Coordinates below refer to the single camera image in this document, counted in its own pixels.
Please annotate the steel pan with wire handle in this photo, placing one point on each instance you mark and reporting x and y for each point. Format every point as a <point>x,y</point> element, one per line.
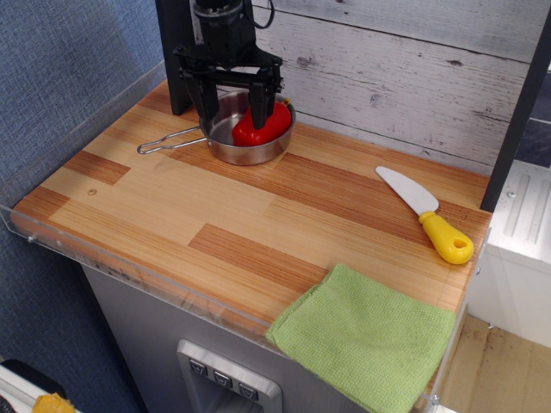
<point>231,135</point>

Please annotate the red toy capsicum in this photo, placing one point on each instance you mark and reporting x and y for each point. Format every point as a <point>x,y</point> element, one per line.
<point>244,134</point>

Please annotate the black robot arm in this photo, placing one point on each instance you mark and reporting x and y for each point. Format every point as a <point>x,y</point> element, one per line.
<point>221,5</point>

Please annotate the green woven cloth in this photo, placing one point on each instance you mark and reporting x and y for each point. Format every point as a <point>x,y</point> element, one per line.
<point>377,346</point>

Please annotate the grey toy cabinet front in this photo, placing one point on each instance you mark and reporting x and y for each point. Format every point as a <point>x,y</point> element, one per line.
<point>147,329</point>

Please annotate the left dark frame post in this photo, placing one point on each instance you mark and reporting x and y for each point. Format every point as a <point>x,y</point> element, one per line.
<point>176,29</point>

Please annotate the white ridged side counter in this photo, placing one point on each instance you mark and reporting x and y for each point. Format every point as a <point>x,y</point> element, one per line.
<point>511,286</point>

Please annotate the right dark frame post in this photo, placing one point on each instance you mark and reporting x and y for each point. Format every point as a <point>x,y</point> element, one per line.
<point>523,109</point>

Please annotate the toy knife yellow handle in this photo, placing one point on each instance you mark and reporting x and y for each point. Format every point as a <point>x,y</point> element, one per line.
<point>452,245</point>

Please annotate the silver button dispenser panel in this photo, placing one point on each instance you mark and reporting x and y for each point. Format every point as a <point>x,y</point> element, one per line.
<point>217,384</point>

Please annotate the dark frame post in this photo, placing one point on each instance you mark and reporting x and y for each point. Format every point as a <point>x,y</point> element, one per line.
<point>176,29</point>
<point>523,109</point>

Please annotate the clear acrylic edge guard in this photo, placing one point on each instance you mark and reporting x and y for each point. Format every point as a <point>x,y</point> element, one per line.
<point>239,245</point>

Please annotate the black yellow object at corner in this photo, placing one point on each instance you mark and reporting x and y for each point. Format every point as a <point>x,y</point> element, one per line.
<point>25,389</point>

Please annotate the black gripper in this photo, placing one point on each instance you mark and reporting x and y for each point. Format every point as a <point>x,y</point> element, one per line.
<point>224,51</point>

